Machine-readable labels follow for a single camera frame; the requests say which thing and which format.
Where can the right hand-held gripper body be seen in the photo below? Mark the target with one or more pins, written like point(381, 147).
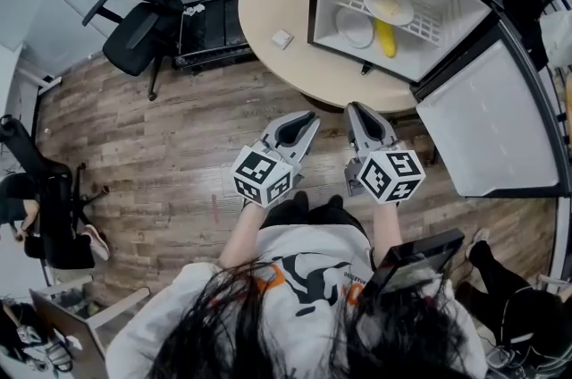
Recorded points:
point(389, 174)

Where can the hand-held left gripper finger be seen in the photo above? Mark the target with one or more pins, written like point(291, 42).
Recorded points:
point(272, 131)
point(308, 145)

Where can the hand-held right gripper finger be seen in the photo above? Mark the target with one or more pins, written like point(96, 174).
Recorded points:
point(388, 135)
point(355, 131)

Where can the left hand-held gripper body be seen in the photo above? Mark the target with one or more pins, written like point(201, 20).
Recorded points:
point(259, 171)

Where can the small black-framed fridge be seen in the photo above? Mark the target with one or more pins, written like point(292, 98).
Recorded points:
point(487, 118)

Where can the person's right forearm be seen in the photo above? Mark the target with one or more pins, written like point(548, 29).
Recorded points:
point(386, 229)

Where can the person's left forearm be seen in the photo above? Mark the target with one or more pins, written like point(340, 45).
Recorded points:
point(243, 234)

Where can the person's legs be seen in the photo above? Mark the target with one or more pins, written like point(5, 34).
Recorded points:
point(313, 216)

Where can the person's white printed shirt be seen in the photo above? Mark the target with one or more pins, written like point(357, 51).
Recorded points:
point(286, 243)

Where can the black head-worn box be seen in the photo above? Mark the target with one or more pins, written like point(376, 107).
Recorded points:
point(415, 256)

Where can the small white box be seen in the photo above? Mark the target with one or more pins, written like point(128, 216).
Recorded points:
point(282, 39)

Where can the yellow banana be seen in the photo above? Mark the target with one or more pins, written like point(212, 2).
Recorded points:
point(386, 39)

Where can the white plate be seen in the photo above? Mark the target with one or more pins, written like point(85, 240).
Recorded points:
point(404, 13)
point(353, 28)

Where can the black treadmill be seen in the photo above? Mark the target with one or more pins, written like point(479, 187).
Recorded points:
point(214, 28)

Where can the pale yellow food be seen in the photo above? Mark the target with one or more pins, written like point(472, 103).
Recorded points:
point(386, 5)

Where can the brown desk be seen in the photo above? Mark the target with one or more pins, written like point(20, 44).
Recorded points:
point(76, 323)

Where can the white desk frame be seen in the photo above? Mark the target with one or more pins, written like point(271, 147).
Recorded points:
point(47, 82)

